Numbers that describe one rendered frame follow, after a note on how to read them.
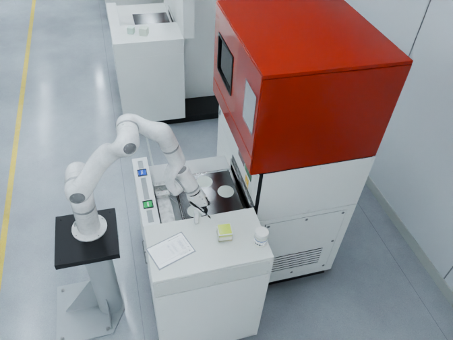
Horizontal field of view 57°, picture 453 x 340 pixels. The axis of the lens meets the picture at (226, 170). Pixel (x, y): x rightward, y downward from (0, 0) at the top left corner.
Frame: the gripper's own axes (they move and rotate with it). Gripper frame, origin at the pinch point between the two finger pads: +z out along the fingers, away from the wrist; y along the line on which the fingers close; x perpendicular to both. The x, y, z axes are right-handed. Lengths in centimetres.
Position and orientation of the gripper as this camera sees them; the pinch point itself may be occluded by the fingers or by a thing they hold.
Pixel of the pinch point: (204, 210)
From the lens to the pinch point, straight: 240.9
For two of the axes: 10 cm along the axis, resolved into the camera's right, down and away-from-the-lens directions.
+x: 2.0, -6.7, 7.1
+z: 3.7, 7.2, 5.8
